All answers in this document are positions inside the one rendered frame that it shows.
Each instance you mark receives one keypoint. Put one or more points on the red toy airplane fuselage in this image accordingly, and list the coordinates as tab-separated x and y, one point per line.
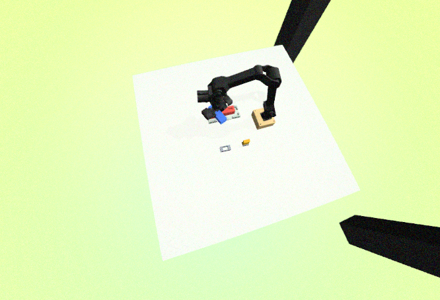
229	110

